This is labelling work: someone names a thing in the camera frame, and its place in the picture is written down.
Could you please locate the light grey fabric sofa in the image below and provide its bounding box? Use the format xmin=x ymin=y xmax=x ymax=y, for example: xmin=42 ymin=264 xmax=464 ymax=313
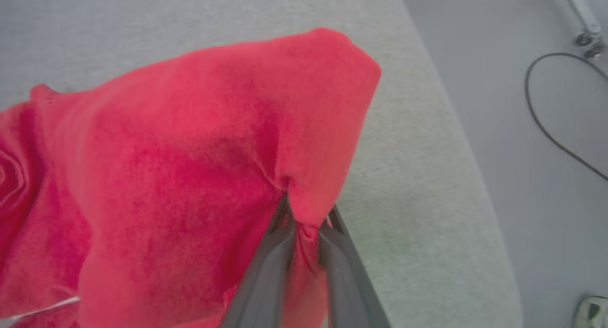
xmin=0 ymin=0 xmax=523 ymax=328

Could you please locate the white grey floor object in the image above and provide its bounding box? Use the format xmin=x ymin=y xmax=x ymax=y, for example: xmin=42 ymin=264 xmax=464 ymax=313
xmin=573 ymin=294 xmax=608 ymax=328

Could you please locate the red shirt with white sleeves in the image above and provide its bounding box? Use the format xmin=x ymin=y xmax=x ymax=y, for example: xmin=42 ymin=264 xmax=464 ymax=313
xmin=0 ymin=28 xmax=382 ymax=328

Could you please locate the black cable on floor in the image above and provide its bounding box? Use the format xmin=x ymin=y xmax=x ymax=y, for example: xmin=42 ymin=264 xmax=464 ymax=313
xmin=524 ymin=52 xmax=608 ymax=182

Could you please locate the grey metal stand pole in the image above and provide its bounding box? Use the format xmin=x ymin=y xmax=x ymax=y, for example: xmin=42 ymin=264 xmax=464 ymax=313
xmin=557 ymin=0 xmax=603 ymax=34

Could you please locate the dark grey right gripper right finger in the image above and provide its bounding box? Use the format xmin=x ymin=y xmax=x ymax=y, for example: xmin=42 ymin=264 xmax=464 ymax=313
xmin=317 ymin=205 xmax=391 ymax=328

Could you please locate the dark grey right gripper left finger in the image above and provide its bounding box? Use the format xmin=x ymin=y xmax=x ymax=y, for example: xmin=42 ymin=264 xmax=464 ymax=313
xmin=221 ymin=194 xmax=296 ymax=328

